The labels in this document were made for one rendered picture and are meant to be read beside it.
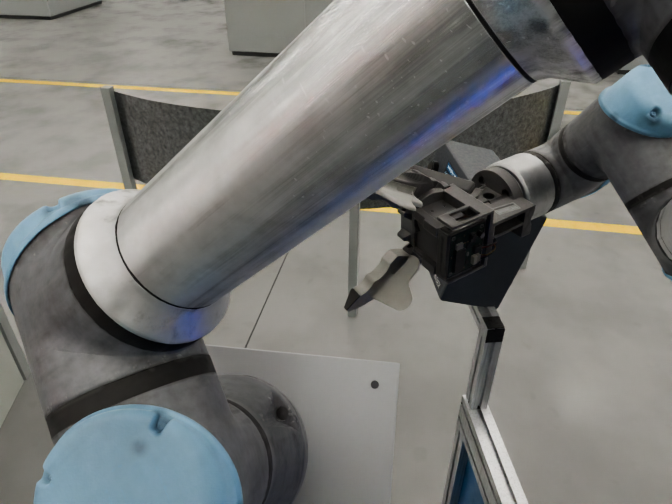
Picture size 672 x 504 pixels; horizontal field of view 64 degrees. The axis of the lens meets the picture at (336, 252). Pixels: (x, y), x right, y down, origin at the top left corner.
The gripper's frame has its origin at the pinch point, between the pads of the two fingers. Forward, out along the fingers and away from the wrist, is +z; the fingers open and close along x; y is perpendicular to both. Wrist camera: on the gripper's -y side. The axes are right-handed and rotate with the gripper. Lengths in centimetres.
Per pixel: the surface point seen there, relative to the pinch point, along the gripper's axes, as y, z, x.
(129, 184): -195, -1, 87
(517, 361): -58, -113, 146
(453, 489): -3, -25, 75
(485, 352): -4.0, -28.8, 36.9
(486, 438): 2, -25, 51
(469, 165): -22.8, -39.3, 13.4
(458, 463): -3, -25, 66
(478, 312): -8.4, -30.8, 32.3
